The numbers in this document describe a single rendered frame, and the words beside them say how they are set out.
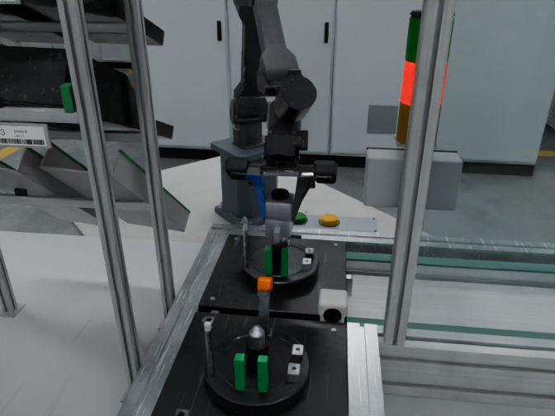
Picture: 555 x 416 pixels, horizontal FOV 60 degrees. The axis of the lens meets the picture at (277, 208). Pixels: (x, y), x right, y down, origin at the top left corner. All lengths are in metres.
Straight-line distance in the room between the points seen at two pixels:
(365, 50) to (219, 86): 1.15
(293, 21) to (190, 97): 1.01
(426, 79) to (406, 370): 0.43
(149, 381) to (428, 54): 0.55
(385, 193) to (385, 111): 3.23
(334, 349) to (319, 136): 3.30
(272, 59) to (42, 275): 0.68
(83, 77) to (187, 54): 3.41
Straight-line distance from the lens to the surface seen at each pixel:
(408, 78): 0.62
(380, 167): 0.65
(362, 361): 0.74
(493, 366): 0.82
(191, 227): 1.28
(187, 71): 4.02
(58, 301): 1.09
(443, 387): 0.84
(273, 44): 0.90
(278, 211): 0.80
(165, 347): 0.77
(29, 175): 0.85
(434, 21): 0.58
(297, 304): 0.81
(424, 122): 0.61
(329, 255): 0.93
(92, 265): 1.18
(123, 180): 0.78
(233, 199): 1.25
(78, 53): 0.59
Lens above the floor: 1.46
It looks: 26 degrees down
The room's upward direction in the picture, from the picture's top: straight up
